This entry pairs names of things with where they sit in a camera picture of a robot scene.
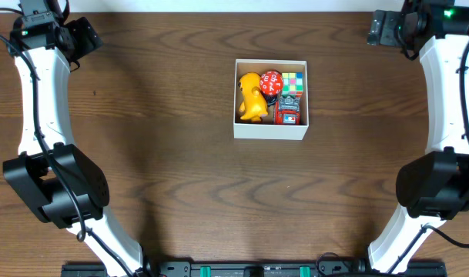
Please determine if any red toy robot car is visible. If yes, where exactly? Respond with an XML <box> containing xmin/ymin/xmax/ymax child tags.
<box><xmin>273</xmin><ymin>96</ymin><xmax>300</xmax><ymax>125</ymax></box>

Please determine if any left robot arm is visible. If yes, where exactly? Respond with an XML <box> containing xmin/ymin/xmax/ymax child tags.
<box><xmin>2</xmin><ymin>17</ymin><xmax>152</xmax><ymax>276</ymax></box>

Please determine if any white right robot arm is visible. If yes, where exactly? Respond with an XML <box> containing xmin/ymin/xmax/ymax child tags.
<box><xmin>365</xmin><ymin>1</ymin><xmax>469</xmax><ymax>276</ymax></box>

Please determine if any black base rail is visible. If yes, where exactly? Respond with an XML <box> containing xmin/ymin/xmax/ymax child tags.
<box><xmin>60</xmin><ymin>258</ymin><xmax>447</xmax><ymax>277</ymax></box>

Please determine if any red ball with white letters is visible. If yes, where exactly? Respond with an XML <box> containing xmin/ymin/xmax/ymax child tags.
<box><xmin>260</xmin><ymin>70</ymin><xmax>284</xmax><ymax>96</ymax></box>

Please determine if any orange dinosaur toy figure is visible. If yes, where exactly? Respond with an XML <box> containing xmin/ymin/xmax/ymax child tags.
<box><xmin>238</xmin><ymin>72</ymin><xmax>268</xmax><ymax>123</ymax></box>

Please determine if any white cardboard box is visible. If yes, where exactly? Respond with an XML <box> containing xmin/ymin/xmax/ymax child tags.
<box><xmin>233</xmin><ymin>59</ymin><xmax>309</xmax><ymax>140</ymax></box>

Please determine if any colourful puzzle cube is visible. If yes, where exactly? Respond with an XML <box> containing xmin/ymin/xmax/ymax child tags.
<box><xmin>282</xmin><ymin>72</ymin><xmax>304</xmax><ymax>98</ymax></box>

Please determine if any black round lens cap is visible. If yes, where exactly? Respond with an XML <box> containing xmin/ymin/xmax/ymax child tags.
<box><xmin>264</xmin><ymin>95</ymin><xmax>278</xmax><ymax>107</ymax></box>

